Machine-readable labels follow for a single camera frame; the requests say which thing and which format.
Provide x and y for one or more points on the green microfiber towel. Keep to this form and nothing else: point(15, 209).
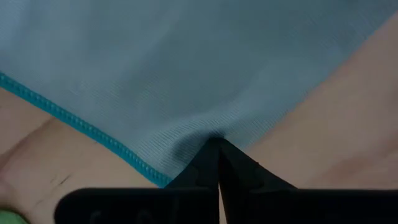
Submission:
point(9, 218)

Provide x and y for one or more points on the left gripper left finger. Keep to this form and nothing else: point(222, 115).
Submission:
point(202, 186)

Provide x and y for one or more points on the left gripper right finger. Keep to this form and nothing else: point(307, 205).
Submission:
point(242, 186)

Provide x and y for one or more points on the light blue microfiber towel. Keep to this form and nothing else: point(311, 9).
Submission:
point(155, 77)

